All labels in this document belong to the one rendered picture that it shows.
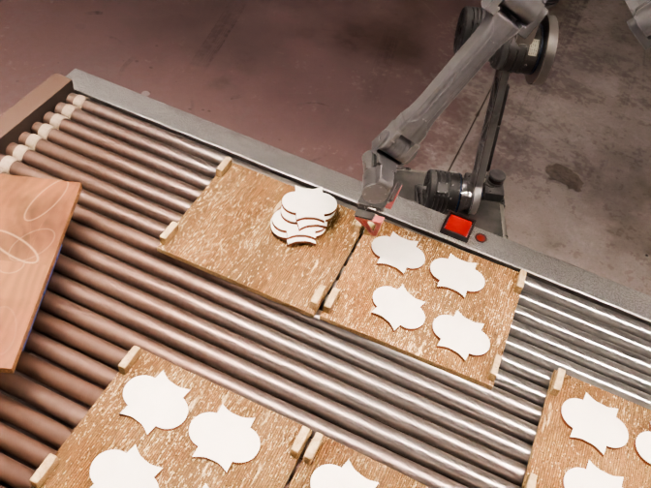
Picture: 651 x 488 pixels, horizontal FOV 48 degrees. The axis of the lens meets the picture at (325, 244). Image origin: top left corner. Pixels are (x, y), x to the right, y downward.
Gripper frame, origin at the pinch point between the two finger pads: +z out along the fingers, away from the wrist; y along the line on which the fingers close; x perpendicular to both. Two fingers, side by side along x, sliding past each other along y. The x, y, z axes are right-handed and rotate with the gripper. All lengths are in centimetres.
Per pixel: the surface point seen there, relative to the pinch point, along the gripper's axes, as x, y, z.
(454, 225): 13.7, -15.4, 12.6
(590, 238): 41, -129, 121
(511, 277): 31.2, -5.1, 15.6
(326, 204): -14.1, 0.3, -1.1
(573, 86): 10, -240, 120
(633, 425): 65, 22, 22
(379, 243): -0.1, 2.1, 6.5
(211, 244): -34.7, 22.0, -2.0
